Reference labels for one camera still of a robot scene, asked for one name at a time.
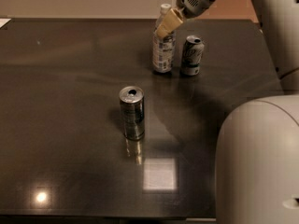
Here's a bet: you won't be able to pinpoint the slim silver drink can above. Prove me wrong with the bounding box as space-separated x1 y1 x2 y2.
119 86 145 140

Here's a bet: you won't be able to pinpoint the white green 7up can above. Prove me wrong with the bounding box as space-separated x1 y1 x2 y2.
180 35 205 76

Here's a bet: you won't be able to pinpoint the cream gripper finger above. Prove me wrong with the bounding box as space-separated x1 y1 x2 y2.
155 8 184 38

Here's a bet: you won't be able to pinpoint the white paper sheet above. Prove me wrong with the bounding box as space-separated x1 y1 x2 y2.
0 19 11 29

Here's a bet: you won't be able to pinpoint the clear blue-label plastic bottle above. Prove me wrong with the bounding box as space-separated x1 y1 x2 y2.
152 4 176 74

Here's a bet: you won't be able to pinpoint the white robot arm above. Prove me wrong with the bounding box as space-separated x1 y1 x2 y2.
214 0 299 224

